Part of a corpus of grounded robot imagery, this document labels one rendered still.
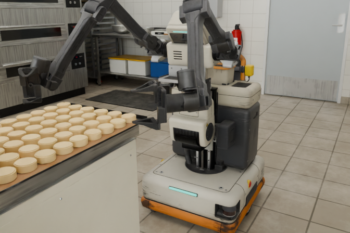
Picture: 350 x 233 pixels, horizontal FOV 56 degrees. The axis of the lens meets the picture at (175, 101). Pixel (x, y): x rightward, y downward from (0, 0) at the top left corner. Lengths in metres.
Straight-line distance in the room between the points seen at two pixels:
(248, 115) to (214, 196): 0.51
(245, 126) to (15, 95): 3.27
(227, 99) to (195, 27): 0.90
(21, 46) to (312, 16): 3.83
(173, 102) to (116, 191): 0.36
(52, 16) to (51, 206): 4.14
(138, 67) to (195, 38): 4.32
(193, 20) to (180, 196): 1.13
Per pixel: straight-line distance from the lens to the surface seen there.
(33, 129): 1.08
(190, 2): 1.27
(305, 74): 5.12
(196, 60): 1.14
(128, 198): 1.20
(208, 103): 1.08
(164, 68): 5.19
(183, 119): 1.86
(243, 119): 2.03
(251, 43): 5.22
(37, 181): 0.90
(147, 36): 1.76
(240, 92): 1.99
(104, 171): 1.06
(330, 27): 5.01
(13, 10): 4.59
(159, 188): 2.07
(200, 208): 1.99
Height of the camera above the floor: 1.26
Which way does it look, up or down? 15 degrees down
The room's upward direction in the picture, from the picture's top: 1 degrees counter-clockwise
